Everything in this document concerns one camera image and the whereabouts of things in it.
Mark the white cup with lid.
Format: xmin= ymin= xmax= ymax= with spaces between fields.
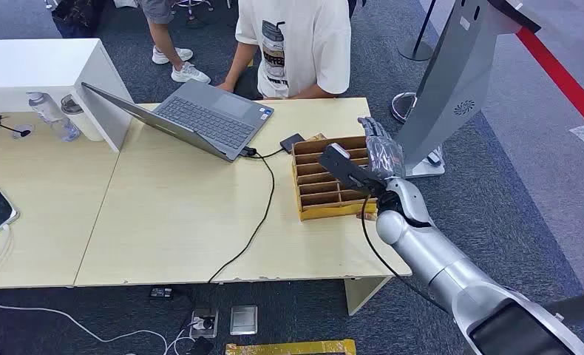
xmin=60 ymin=94 xmax=106 ymax=143

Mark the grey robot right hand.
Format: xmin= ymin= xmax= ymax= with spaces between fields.
xmin=357 ymin=117 xmax=407 ymax=183

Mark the open floor socket box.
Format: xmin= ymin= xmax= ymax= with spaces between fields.
xmin=189 ymin=307 xmax=220 ymax=340

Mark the black stanchion pole with base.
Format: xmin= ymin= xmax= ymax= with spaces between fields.
xmin=397 ymin=0 xmax=438 ymax=63

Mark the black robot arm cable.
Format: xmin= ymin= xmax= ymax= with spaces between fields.
xmin=359 ymin=195 xmax=451 ymax=315

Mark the white desk shelf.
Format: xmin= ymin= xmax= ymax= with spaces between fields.
xmin=0 ymin=38 xmax=135 ymax=153

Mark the silver kiosk stand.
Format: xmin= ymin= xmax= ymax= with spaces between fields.
xmin=392 ymin=0 xmax=543 ymax=179

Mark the black bag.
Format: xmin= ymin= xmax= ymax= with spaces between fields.
xmin=50 ymin=0 xmax=108 ymax=39

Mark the red barrier belt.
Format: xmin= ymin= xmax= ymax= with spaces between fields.
xmin=515 ymin=27 xmax=584 ymax=141

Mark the wooden card organizer box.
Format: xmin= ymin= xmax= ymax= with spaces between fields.
xmin=291 ymin=135 xmax=379 ymax=223

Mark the person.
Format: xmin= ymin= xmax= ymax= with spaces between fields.
xmin=216 ymin=0 xmax=353 ymax=101
xmin=137 ymin=0 xmax=213 ymax=85

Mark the office chair base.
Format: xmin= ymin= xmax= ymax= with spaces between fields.
xmin=171 ymin=0 xmax=216 ymax=22

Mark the small black flat device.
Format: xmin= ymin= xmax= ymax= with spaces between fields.
xmin=279 ymin=132 xmax=306 ymax=155

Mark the dark robot body bar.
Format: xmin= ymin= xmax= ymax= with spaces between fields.
xmin=543 ymin=287 xmax=584 ymax=325

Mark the chrome round stanchion base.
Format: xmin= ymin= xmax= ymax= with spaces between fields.
xmin=390 ymin=91 xmax=418 ymax=124

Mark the clear plastic water bottle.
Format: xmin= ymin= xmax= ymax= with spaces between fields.
xmin=26 ymin=91 xmax=81 ymax=143

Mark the pale table leg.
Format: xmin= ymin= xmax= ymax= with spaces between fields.
xmin=344 ymin=276 xmax=393 ymax=317

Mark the grey open laptop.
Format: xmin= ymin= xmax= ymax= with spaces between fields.
xmin=81 ymin=79 xmax=275 ymax=163

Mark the black wrist camera with pale box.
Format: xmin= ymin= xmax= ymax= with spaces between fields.
xmin=317 ymin=143 xmax=387 ymax=197

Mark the silver floor socket cover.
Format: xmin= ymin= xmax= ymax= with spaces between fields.
xmin=229 ymin=305 xmax=259 ymax=337

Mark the desk grommet with black cable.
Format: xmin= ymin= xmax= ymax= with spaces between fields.
xmin=0 ymin=114 xmax=35 ymax=141

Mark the black laptop power cable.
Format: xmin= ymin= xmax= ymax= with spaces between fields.
xmin=206 ymin=146 xmax=286 ymax=285

